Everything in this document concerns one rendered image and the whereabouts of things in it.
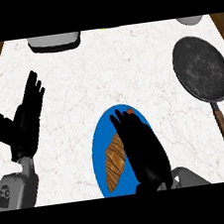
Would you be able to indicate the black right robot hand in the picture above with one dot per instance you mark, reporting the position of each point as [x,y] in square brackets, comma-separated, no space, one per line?
[145,149]

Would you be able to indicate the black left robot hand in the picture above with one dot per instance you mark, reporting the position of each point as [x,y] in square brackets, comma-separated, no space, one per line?
[27,121]

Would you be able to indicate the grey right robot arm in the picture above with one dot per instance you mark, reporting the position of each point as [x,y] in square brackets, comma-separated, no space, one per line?
[187,177]

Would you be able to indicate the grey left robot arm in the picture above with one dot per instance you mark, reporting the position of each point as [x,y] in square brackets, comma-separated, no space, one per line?
[17,188]

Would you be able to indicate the brown croissant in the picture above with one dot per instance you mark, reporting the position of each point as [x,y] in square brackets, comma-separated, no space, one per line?
[115,163]

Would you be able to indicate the blue plate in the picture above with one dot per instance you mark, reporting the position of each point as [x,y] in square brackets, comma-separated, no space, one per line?
[100,159]

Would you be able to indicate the grey appliance with black base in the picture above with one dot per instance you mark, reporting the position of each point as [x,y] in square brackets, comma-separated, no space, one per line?
[54,41]

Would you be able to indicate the grey round bowl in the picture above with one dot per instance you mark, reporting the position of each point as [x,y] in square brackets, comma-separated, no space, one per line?
[189,20]

